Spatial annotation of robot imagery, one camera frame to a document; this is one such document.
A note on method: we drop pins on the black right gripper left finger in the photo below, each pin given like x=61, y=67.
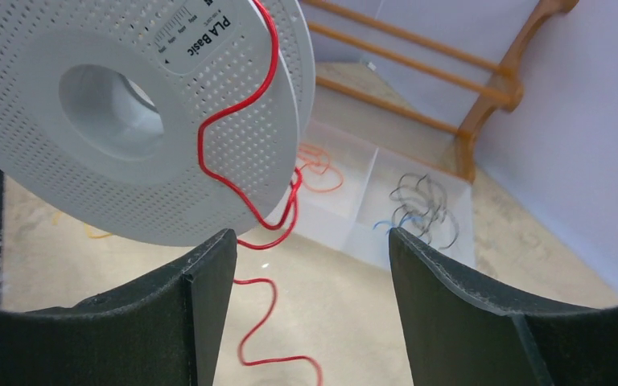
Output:
x=163, y=328

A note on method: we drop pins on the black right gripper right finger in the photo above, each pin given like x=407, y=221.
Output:
x=462, y=327

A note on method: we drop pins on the grey cable spool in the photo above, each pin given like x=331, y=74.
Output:
x=159, y=121

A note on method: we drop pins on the clear plastic tray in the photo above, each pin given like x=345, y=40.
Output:
x=355, y=192

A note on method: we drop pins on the orange wooden rack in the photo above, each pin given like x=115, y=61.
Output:
x=504, y=89

